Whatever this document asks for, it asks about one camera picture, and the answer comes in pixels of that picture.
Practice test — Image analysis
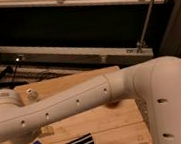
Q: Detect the metal pole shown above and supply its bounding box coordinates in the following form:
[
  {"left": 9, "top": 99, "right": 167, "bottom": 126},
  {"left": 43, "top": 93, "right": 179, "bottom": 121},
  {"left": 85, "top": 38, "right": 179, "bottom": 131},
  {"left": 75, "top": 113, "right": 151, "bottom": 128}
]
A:
[{"left": 136, "top": 0, "right": 155, "bottom": 53}]

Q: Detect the brown ceramic bowl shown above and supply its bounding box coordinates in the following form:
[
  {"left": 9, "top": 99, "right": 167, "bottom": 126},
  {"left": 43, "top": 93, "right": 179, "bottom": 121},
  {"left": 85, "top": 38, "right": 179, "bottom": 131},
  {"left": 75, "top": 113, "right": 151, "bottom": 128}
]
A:
[{"left": 105, "top": 101, "right": 120, "bottom": 108}]

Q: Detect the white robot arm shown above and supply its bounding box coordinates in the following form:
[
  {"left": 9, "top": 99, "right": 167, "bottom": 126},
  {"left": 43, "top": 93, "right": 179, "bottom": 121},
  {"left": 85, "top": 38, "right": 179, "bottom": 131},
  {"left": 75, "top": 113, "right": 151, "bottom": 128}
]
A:
[{"left": 0, "top": 56, "right": 181, "bottom": 144}]

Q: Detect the clear plastic bottle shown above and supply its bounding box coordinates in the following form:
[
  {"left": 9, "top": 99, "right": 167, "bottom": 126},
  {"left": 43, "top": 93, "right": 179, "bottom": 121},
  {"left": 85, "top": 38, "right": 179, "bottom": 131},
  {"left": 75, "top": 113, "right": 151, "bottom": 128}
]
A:
[{"left": 26, "top": 88, "right": 39, "bottom": 103}]

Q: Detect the grey metal beam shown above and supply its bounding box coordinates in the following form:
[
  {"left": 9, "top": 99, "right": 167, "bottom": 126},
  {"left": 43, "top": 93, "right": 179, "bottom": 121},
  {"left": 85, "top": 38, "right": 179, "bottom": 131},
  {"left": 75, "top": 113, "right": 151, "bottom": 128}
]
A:
[{"left": 0, "top": 46, "right": 153, "bottom": 65}]

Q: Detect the black tripod stand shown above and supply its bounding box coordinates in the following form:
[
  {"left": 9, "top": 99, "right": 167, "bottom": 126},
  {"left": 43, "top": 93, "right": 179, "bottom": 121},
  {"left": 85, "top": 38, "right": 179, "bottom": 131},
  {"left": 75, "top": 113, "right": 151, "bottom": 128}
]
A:
[{"left": 0, "top": 56, "right": 27, "bottom": 89}]

